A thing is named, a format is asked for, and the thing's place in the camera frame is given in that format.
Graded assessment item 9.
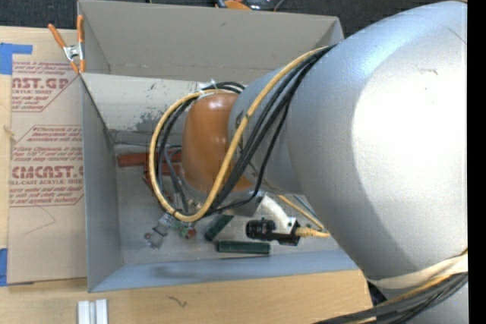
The grey metal bin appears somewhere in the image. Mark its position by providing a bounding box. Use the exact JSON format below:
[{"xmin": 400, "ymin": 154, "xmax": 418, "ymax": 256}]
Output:
[{"xmin": 77, "ymin": 0, "xmax": 361, "ymax": 294}]

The dark green flat block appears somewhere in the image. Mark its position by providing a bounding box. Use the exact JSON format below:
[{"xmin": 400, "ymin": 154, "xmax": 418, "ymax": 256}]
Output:
[
  {"xmin": 216, "ymin": 240, "xmax": 272, "ymax": 255},
  {"xmin": 204, "ymin": 214, "xmax": 235, "ymax": 242}
]

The red-brown flat block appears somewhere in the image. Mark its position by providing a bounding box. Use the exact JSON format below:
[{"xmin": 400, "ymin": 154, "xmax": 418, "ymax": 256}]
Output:
[{"xmin": 116, "ymin": 151, "xmax": 184, "ymax": 169}]

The brown cardboard board, red print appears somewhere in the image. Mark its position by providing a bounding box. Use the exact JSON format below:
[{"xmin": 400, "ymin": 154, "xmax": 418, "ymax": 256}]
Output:
[{"xmin": 0, "ymin": 25, "xmax": 89, "ymax": 286}]

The black cylinder on white bracket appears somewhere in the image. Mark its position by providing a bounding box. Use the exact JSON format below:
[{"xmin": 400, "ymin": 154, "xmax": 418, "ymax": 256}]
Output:
[{"xmin": 245, "ymin": 194, "xmax": 301, "ymax": 247}]

